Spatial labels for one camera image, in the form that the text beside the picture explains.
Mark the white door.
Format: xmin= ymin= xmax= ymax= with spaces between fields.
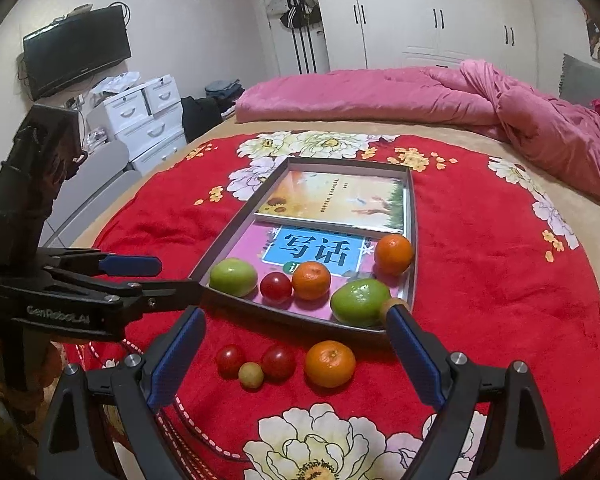
xmin=260 ymin=0 xmax=331 ymax=78

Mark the orange tangerine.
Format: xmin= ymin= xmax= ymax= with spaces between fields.
xmin=304 ymin=340 xmax=357 ymax=389
xmin=374 ymin=234 xmax=414 ymax=276
xmin=291 ymin=261 xmax=332 ymax=301

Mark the red cherry tomato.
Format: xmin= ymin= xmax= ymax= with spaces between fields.
xmin=215 ymin=344 xmax=247 ymax=379
xmin=260 ymin=344 xmax=297 ymax=381
xmin=259 ymin=271 xmax=294 ymax=305

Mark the grey cardboard tray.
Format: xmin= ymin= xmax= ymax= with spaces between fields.
xmin=187 ymin=156 xmax=420 ymax=346

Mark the grey headboard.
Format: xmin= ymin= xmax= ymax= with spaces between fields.
xmin=559 ymin=53 xmax=600 ymax=111

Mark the sunflower cover book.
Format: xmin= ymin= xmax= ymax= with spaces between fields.
xmin=253 ymin=170 xmax=406 ymax=240

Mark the black television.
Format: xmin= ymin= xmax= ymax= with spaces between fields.
xmin=22 ymin=6 xmax=132 ymax=102

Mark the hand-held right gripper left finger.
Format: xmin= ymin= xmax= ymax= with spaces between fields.
xmin=37 ymin=305 xmax=208 ymax=480

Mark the stack of folded jeans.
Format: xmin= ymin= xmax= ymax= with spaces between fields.
xmin=204 ymin=79 xmax=245 ymax=103

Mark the pink workbook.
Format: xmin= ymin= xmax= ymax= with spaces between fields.
xmin=230 ymin=222 xmax=411 ymax=323

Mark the white wardrobe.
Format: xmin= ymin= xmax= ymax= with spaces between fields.
xmin=312 ymin=0 xmax=538 ymax=73

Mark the pink quilt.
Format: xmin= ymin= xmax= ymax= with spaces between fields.
xmin=234 ymin=58 xmax=600 ymax=206

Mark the hanging black bag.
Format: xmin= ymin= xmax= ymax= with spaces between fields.
xmin=279 ymin=0 xmax=323 ymax=31

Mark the white drawer cabinet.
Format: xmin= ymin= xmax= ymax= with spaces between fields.
xmin=102 ymin=75 xmax=188 ymax=176

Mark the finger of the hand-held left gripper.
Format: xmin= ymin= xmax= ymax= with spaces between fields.
xmin=40 ymin=267 xmax=207 ymax=316
xmin=42 ymin=247 xmax=163 ymax=281

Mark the red floral blanket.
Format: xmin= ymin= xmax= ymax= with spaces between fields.
xmin=62 ymin=130 xmax=600 ymax=480

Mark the white plastic bag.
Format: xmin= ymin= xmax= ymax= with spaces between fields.
xmin=90 ymin=72 xmax=141 ymax=96

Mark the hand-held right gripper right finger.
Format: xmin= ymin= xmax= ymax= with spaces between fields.
xmin=386 ymin=304 xmax=561 ymax=480

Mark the large green jujube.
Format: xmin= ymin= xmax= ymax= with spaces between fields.
xmin=330 ymin=278 xmax=392 ymax=327

